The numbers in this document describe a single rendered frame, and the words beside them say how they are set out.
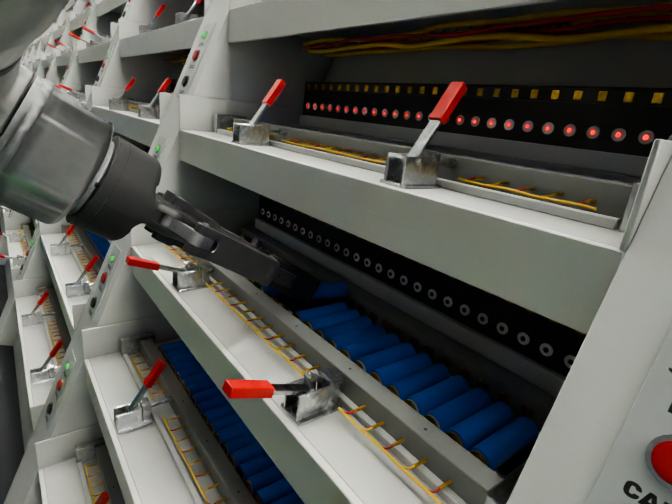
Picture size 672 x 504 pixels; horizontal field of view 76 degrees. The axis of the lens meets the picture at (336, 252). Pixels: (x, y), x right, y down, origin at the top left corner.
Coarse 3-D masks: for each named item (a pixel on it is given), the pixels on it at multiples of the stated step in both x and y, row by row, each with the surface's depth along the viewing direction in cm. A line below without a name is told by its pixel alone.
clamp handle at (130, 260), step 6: (126, 258) 48; (132, 258) 48; (138, 258) 49; (132, 264) 48; (138, 264) 48; (144, 264) 48; (150, 264) 49; (156, 264) 49; (186, 264) 52; (156, 270) 49; (168, 270) 50; (174, 270) 51; (180, 270) 51; (186, 270) 52
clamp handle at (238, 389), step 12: (228, 384) 28; (240, 384) 28; (252, 384) 29; (264, 384) 30; (276, 384) 31; (288, 384) 32; (300, 384) 33; (312, 384) 32; (228, 396) 28; (240, 396) 28; (252, 396) 29; (264, 396) 30
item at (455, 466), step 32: (192, 256) 60; (256, 288) 49; (288, 320) 42; (320, 352) 37; (352, 384) 34; (384, 416) 31; (416, 416) 30; (384, 448) 29; (416, 448) 29; (448, 448) 28; (416, 480) 27; (448, 480) 27; (480, 480) 25
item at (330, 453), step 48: (144, 240) 66; (288, 240) 65; (144, 288) 61; (384, 288) 49; (192, 336) 46; (240, 336) 43; (480, 336) 40; (288, 432) 31; (336, 432) 31; (288, 480) 32; (336, 480) 27; (384, 480) 28
